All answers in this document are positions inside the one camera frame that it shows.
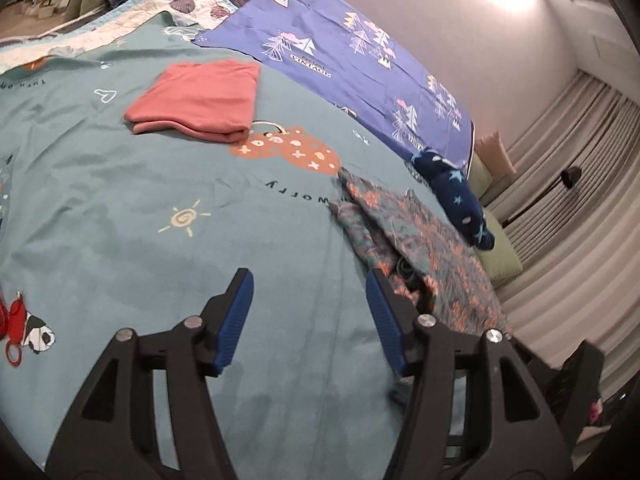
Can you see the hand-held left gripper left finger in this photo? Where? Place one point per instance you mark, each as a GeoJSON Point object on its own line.
{"type": "Point", "coordinates": [232, 320]}

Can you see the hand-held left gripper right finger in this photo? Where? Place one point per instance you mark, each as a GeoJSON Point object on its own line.
{"type": "Point", "coordinates": [385, 320]}

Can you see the teal floral garment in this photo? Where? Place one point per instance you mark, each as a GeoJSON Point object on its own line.
{"type": "Point", "coordinates": [440, 250]}

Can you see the teal cartoon print bedsheet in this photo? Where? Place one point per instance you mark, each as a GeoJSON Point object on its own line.
{"type": "Point", "coordinates": [150, 210]}

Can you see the beige curtain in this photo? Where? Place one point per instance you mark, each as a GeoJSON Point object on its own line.
{"type": "Point", "coordinates": [575, 235]}

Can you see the navy star fleece blanket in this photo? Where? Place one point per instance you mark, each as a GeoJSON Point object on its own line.
{"type": "Point", "coordinates": [460, 195]}

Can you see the black lamp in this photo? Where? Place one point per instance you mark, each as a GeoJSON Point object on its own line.
{"type": "Point", "coordinates": [570, 177]}

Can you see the folded pink garment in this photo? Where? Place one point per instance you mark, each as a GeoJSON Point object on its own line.
{"type": "Point", "coordinates": [195, 100]}

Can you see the purple tree print sheet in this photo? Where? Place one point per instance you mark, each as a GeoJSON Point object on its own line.
{"type": "Point", "coordinates": [330, 25]}

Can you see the white shell print quilt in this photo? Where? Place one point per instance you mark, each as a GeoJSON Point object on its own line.
{"type": "Point", "coordinates": [125, 20]}

